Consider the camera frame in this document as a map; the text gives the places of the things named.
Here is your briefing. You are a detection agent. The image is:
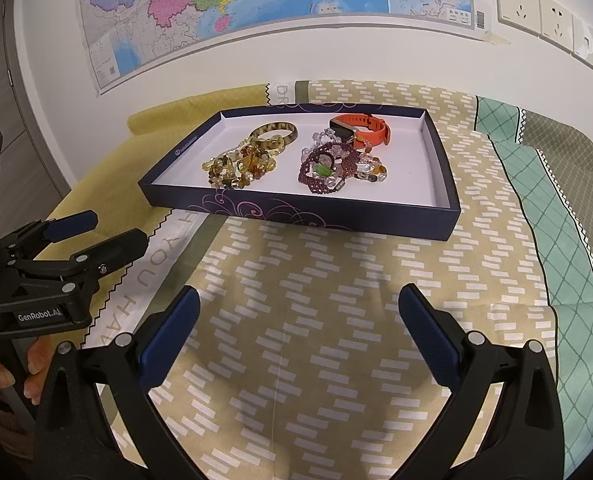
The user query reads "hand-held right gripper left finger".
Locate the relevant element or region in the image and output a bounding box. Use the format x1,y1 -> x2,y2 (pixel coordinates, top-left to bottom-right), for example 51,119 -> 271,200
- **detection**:
34,285 -> 212,480

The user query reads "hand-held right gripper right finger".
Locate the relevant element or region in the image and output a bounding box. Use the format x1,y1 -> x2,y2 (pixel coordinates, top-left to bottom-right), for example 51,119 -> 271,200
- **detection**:
399,283 -> 564,480

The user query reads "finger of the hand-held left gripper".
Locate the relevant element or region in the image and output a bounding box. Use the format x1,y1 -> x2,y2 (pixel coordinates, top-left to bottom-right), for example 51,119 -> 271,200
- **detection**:
0,211 -> 100,266
34,228 -> 148,286

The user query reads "navy cardboard box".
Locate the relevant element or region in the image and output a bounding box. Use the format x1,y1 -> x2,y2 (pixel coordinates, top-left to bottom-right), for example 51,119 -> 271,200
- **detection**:
137,104 -> 462,243

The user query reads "yellow amber bead bracelet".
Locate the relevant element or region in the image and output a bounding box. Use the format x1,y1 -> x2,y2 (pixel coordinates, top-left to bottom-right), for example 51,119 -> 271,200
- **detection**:
201,142 -> 277,181

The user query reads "clear crystal bead bracelet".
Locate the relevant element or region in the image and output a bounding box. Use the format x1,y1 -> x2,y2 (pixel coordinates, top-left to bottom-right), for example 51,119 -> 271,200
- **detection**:
311,129 -> 389,183

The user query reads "purple bead bracelet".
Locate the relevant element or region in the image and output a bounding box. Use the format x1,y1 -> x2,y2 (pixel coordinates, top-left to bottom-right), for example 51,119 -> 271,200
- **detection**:
297,142 -> 359,196

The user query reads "tortoiseshell bangle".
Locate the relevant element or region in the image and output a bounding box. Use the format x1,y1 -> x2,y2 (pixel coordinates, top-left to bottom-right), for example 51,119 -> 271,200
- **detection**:
249,121 -> 298,153

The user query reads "orange smartwatch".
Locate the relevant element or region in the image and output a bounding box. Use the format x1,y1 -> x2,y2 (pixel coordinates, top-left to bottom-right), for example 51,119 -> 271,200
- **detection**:
329,114 -> 392,150

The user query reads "person's left hand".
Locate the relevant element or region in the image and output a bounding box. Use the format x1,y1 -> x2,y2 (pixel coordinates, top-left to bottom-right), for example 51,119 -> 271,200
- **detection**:
0,337 -> 52,411

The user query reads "grey door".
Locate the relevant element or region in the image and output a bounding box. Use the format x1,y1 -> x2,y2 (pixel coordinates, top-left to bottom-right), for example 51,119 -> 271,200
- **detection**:
0,0 -> 72,221

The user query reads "white wall socket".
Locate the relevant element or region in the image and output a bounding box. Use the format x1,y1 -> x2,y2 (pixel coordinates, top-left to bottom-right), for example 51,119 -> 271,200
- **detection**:
493,0 -> 542,36
539,0 -> 575,54

